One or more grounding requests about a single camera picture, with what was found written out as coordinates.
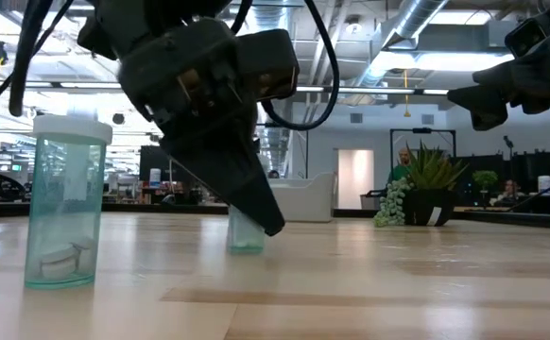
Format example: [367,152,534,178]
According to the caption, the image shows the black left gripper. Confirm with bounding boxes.
[77,13,286,238]

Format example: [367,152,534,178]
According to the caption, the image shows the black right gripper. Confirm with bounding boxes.
[446,27,550,132]

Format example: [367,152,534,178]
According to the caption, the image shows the small teal pill bottle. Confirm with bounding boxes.
[226,203,266,255]

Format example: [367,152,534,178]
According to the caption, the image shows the large teal pill bottle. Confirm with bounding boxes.
[23,114,114,291]

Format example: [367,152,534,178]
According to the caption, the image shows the white couch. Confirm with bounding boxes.
[267,171,336,224]

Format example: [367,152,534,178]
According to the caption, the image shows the small round green plant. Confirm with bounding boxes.
[472,169,500,193]

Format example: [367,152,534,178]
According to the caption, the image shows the spiky green plant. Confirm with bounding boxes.
[404,140,470,192]

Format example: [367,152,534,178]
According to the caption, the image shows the person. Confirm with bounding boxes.
[495,178,524,205]
[387,146,413,185]

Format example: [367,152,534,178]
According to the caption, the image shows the black plant pot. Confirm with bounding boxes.
[403,188,457,228]

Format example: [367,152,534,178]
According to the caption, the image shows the trailing pearl succulent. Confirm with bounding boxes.
[372,177,414,229]

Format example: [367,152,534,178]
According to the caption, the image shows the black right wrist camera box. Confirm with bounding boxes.
[504,11,550,59]

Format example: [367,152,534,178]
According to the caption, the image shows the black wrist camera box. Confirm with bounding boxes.
[504,11,550,59]
[234,28,301,102]

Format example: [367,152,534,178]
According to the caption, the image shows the black metal frame stand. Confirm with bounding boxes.
[388,127,457,185]

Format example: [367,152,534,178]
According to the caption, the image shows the yellow hanging cord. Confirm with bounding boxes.
[402,69,412,119]

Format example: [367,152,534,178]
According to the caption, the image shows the silver ceiling duct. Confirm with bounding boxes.
[350,0,450,91]

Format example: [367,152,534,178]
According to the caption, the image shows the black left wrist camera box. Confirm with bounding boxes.
[234,28,301,102]

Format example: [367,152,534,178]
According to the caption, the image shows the looping black cable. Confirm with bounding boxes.
[230,0,341,132]

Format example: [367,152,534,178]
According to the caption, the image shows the thick black cable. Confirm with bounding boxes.
[8,0,55,118]

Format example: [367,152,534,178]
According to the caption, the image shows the thin black cable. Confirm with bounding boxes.
[0,0,76,125]

